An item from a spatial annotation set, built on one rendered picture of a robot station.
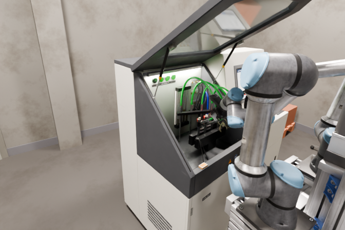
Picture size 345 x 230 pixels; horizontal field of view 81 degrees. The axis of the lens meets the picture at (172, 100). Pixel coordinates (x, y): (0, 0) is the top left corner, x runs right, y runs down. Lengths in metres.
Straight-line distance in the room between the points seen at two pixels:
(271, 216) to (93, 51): 2.98
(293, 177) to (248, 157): 0.17
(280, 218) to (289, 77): 0.54
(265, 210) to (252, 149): 0.29
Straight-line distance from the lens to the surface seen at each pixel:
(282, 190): 0.88
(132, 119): 1.57
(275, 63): 0.68
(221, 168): 1.47
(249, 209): 1.02
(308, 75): 0.72
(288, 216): 0.97
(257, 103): 0.70
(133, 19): 3.52
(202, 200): 1.48
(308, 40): 4.19
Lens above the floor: 1.76
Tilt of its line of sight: 20 degrees down
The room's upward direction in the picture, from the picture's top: 2 degrees clockwise
